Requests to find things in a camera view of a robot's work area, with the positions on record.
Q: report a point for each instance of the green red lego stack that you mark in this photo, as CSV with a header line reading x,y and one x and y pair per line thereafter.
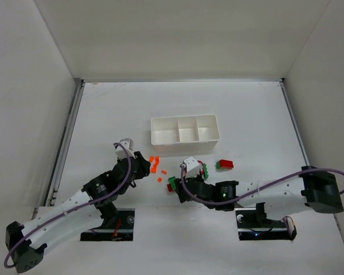
x,y
172,184

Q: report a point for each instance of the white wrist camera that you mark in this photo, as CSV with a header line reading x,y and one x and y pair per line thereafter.
x,y
190,167
124,148

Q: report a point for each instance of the white three-compartment container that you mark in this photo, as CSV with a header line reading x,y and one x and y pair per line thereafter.
x,y
185,133

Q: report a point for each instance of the green flower lego stack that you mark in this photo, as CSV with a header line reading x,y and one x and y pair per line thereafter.
x,y
203,170

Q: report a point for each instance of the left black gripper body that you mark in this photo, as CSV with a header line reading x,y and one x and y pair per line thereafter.
x,y
139,165

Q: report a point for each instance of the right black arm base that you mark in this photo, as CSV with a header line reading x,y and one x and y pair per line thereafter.
x,y
253,225

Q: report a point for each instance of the red green lego block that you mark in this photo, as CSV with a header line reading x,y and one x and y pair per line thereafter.
x,y
224,164

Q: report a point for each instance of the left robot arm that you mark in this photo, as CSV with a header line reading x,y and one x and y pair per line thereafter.
x,y
91,207

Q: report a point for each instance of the orange lego brick cluster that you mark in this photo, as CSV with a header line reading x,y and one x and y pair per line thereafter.
x,y
154,160

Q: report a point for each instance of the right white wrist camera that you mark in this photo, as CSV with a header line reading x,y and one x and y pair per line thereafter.
x,y
190,167

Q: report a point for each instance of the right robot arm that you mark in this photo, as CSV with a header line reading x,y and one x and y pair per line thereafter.
x,y
309,189

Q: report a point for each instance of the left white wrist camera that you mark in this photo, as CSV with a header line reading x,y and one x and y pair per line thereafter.
x,y
124,148

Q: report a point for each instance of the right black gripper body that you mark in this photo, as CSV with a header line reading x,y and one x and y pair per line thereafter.
x,y
179,188

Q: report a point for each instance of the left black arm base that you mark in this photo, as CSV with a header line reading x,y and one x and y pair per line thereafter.
x,y
120,230

